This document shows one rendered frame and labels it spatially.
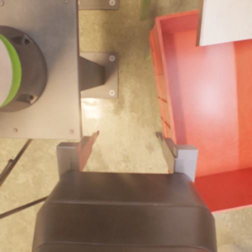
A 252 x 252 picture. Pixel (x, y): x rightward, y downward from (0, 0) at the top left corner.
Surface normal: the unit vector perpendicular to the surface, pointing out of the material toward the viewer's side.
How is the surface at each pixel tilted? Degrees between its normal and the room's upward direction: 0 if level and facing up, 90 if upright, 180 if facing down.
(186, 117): 0
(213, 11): 30
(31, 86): 70
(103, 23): 0
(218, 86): 0
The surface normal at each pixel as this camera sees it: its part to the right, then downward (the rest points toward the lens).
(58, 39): -0.01, 0.25
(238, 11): 0.07, 0.69
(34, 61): 0.89, -0.04
